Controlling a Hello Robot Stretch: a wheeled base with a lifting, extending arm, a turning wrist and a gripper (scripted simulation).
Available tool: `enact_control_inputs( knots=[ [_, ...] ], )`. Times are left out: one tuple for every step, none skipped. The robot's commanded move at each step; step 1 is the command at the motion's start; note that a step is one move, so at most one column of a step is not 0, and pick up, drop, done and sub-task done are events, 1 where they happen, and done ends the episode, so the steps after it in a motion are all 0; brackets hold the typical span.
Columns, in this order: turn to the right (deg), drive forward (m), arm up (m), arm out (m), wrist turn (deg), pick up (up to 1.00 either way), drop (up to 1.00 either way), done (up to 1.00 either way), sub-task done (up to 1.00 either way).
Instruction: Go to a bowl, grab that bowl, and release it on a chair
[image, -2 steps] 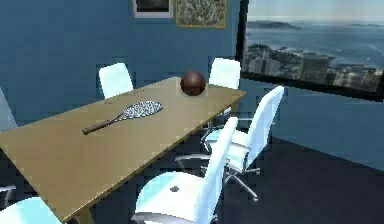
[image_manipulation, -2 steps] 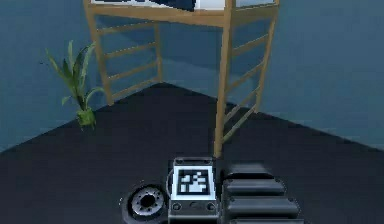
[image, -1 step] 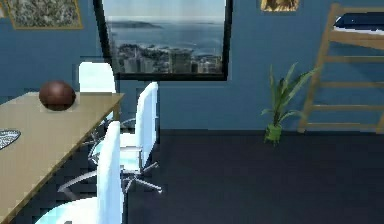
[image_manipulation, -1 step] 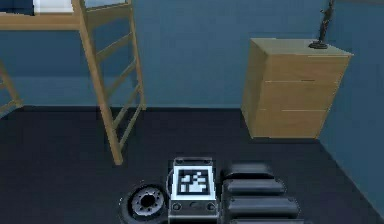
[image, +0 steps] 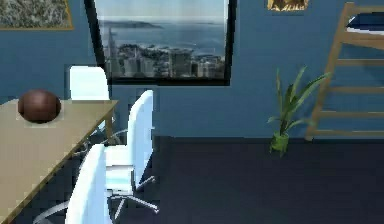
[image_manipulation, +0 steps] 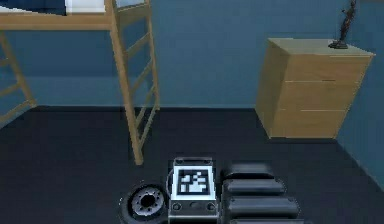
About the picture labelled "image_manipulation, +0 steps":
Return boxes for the dark figurine statue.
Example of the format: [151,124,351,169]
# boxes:
[328,0,358,50]

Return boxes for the wooden chest of drawers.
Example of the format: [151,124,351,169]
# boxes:
[255,37,376,140]

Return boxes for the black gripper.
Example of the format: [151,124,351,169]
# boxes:
[119,182,169,224]

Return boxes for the wooden loft bed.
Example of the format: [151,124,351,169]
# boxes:
[0,0,161,166]

